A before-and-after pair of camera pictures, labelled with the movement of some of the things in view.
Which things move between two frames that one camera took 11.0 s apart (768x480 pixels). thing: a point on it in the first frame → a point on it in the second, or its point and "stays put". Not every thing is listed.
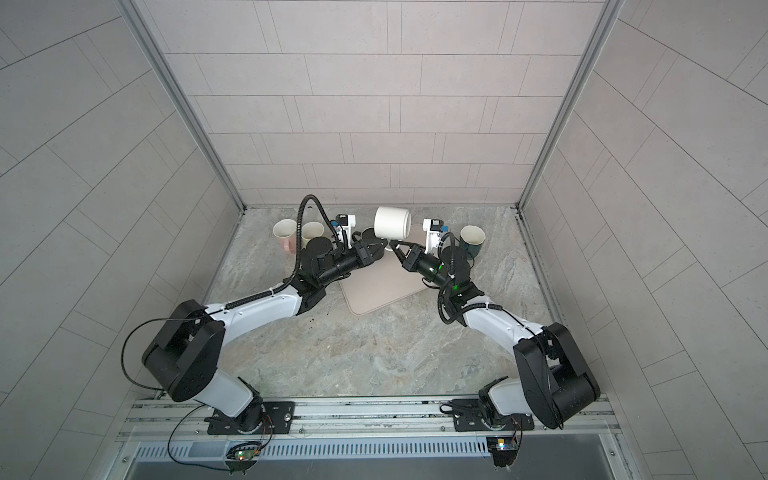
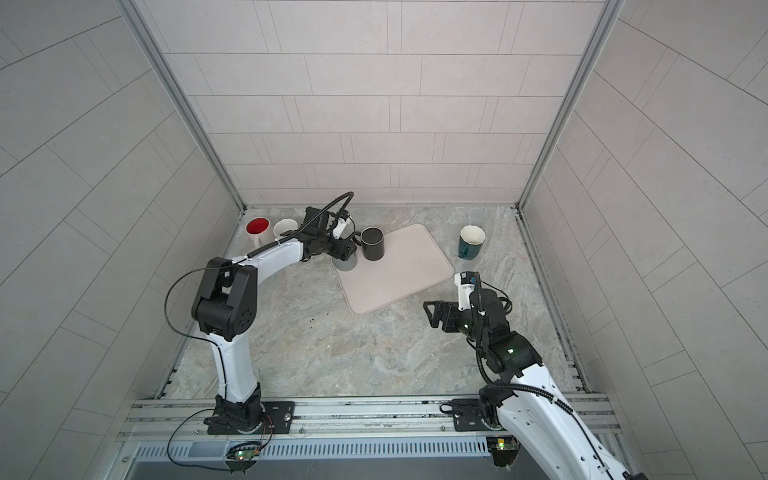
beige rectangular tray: x=380 y=283 stays put
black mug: x=369 y=238 stays put
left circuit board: x=243 y=456 stays put
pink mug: x=286 y=232 stays put
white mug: x=392 y=223 → x=256 y=226
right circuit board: x=504 y=450 stays put
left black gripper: x=360 y=256 → x=348 y=252
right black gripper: x=416 y=258 → x=442 y=306
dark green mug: x=472 y=237 stays put
